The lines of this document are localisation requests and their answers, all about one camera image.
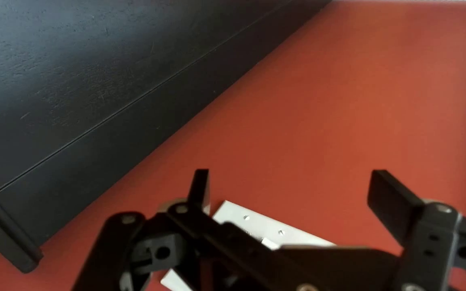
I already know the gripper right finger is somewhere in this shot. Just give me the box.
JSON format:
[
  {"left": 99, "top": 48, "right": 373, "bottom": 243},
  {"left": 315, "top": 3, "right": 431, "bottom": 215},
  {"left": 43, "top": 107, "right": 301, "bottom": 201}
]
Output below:
[{"left": 367, "top": 169, "right": 466, "bottom": 291}]

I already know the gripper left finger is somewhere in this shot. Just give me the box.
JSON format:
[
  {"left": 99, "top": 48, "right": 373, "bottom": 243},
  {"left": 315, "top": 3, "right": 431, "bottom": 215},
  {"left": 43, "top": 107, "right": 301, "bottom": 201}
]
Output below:
[{"left": 71, "top": 169, "right": 310, "bottom": 291}]

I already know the black wooden cabinet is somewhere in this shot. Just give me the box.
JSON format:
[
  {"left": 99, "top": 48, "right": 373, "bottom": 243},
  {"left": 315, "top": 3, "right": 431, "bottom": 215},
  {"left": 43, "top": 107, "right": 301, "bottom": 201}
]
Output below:
[{"left": 0, "top": 0, "right": 331, "bottom": 274}]

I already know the white wall switch plate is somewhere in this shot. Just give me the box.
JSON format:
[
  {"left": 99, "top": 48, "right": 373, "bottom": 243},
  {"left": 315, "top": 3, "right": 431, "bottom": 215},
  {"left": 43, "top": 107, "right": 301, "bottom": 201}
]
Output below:
[{"left": 160, "top": 200, "right": 337, "bottom": 291}]

